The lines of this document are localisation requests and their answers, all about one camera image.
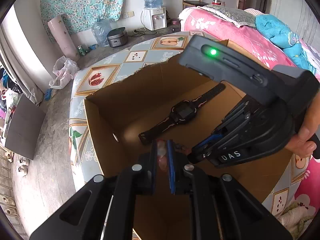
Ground purple kids smartwatch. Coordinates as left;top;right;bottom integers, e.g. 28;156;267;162
138;83;226;145

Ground right hand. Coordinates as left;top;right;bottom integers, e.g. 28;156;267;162
285;93;320;158

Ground brown cardboard box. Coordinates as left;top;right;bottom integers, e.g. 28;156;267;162
83;39;301;240

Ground blue stuffed toy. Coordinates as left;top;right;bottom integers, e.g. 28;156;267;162
255;14;315;74

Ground silver sequin pillow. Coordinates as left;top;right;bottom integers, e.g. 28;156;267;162
200;4;255;28

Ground fruit print tablecloth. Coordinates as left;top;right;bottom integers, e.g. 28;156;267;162
69;32;316;216

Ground white shoes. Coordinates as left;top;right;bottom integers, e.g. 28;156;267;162
17;157;30;177

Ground pink floral bed blanket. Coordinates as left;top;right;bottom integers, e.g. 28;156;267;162
178;7;319;216

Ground grey cabinet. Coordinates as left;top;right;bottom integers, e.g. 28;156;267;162
1;94;46;160

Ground white plastic bag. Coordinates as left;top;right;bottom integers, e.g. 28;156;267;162
49;56;79;90

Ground grey rice cooker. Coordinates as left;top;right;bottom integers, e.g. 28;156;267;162
107;27;128;48

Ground white water dispenser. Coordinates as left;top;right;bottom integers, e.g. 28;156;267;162
141;7;167;31

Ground empty clear water jug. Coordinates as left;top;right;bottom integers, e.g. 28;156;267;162
91;18;112;47

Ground pink rolled mat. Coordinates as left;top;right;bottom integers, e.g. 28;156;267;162
48;15;80;62

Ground floral teal wall cloth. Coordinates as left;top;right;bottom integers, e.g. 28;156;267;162
40;0;125;42

